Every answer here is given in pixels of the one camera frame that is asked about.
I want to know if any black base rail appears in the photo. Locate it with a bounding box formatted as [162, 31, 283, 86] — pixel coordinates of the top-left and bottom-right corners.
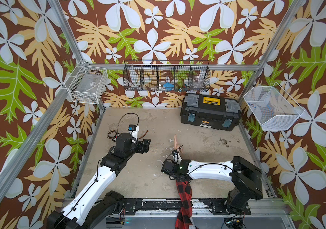
[115, 198, 251, 216]

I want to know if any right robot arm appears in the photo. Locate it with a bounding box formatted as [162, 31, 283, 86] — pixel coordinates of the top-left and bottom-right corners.
[161, 156, 263, 215]

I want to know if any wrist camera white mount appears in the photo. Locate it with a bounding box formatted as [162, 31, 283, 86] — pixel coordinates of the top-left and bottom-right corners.
[172, 149, 182, 164]
[128, 124, 139, 141]

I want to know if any white mesh basket right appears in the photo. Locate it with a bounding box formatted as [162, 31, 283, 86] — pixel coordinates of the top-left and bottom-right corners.
[244, 83, 305, 131]

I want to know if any black wire basket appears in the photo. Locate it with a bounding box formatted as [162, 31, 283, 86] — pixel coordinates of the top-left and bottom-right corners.
[122, 59, 211, 92]

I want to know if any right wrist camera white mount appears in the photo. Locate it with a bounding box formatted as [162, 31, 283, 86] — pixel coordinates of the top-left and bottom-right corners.
[172, 149, 182, 164]

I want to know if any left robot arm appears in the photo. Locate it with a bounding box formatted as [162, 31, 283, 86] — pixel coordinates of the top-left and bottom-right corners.
[47, 133, 151, 229]

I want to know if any white wire basket left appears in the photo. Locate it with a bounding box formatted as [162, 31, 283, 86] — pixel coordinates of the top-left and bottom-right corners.
[65, 61, 109, 105]

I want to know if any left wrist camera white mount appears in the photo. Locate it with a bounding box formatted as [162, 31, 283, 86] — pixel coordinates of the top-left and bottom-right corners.
[128, 124, 139, 141]

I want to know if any black toolbox yellow label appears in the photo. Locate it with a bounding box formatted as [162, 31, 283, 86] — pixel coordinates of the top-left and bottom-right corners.
[180, 94, 241, 131]

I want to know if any red plaid sleeve forearm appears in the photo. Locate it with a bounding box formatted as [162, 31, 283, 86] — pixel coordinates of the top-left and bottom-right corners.
[175, 181, 196, 229]

